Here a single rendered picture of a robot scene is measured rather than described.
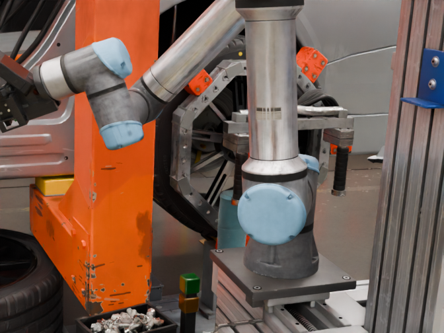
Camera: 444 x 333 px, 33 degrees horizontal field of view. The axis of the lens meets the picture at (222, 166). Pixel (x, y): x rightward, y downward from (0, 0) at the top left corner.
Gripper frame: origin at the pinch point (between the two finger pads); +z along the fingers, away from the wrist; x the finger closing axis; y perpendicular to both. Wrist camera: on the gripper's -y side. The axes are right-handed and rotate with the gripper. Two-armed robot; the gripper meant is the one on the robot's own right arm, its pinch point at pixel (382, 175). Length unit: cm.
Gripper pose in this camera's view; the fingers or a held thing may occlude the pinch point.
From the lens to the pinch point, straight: 231.4
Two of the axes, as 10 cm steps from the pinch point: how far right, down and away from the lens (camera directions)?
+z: -8.6, 2.9, -4.2
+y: 0.5, -7.7, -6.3
